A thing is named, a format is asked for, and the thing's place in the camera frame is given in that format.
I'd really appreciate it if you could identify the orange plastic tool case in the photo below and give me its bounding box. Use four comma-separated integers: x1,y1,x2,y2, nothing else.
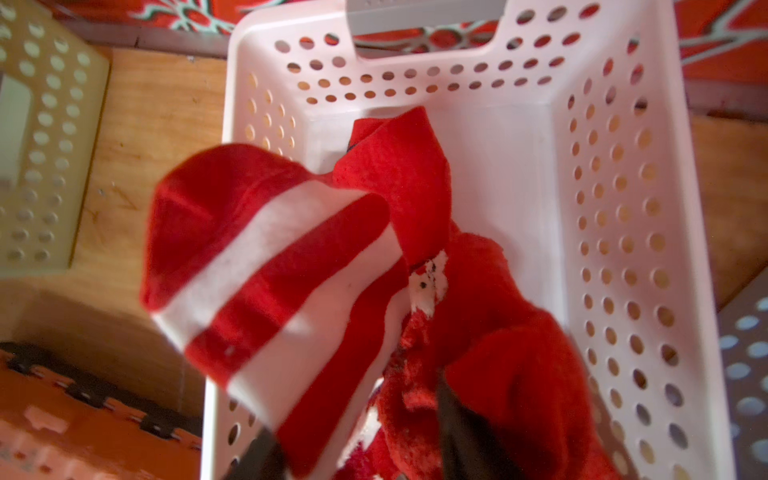
1,342,202,479

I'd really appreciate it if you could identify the red white striped sock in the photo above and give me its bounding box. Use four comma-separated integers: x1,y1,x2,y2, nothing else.
141,144,410,479

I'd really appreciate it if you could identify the red santa sock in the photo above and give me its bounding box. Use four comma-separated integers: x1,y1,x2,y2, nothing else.
337,233,617,479

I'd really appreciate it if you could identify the green plastic basket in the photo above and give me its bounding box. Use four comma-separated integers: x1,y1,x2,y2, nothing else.
1,1,110,278

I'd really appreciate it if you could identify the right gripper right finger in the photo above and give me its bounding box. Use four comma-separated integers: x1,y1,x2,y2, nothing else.
436,378,522,480

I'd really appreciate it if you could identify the white plastic basket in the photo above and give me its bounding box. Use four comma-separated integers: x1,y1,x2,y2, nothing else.
222,1,736,479

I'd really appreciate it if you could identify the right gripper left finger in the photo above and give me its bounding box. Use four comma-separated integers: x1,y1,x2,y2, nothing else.
224,429,287,480

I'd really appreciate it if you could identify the red christmas sock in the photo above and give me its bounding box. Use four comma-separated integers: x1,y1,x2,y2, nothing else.
330,107,452,270

